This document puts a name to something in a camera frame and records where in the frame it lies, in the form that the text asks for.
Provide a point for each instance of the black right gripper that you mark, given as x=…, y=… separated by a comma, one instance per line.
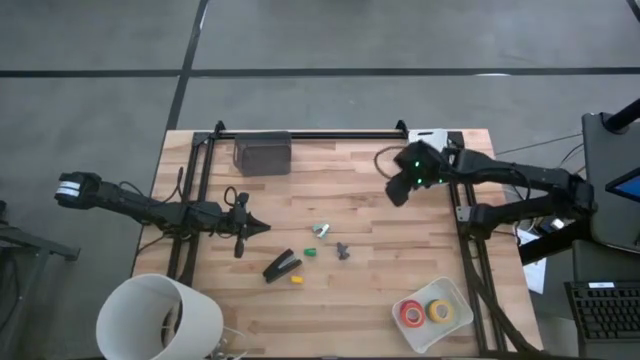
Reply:
x=415, y=167

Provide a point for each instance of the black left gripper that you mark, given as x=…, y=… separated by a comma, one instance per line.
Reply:
x=241, y=225

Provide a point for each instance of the dark grey staple remover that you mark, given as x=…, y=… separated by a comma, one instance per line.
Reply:
x=342, y=250

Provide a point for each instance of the yellow tape roll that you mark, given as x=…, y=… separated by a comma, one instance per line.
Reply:
x=441, y=302

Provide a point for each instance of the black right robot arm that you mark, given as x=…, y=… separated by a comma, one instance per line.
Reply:
x=500, y=170

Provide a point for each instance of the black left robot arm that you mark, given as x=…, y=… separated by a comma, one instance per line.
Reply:
x=130, y=202

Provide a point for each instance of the black stapler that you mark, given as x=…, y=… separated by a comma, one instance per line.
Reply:
x=280, y=267

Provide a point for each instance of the small green stapler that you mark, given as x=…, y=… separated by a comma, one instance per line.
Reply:
x=310, y=252

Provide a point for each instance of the small yellow stapler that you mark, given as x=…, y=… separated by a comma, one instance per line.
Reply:
x=296, y=279

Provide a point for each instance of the narrow white plastic bin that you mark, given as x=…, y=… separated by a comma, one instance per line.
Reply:
x=430, y=135

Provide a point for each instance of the dark grey storage bin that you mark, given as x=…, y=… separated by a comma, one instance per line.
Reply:
x=262, y=154

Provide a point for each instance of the wide white plastic bin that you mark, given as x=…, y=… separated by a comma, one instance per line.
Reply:
x=452, y=292

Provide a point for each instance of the white cylindrical lampshade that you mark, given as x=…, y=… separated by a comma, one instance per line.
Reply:
x=135, y=315

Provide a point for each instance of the black metal support bar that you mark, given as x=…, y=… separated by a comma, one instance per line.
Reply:
x=550, y=245

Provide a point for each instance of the white paper sheet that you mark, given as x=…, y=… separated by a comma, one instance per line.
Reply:
x=536, y=272

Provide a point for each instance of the black pole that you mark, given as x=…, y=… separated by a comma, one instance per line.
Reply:
x=622, y=119

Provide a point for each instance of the blue tablet screen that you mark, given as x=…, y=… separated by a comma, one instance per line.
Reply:
x=627, y=187

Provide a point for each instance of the grey metal stand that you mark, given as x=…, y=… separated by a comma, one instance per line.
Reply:
x=35, y=247

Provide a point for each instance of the black keyboard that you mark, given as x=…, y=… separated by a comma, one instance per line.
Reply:
x=607, y=312

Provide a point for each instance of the black metal table frame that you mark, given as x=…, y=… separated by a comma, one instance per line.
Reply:
x=310, y=135

